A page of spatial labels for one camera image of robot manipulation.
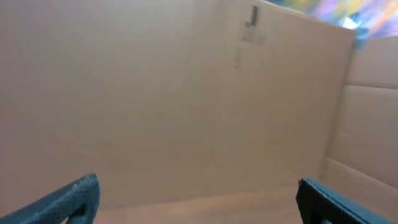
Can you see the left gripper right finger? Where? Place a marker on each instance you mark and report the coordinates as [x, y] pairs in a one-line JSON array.
[[318, 204]]

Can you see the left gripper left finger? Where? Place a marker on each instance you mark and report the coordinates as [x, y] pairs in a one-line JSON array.
[[76, 202]]

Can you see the cardboard back wall panel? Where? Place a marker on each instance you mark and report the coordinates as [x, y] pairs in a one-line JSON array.
[[195, 109]]

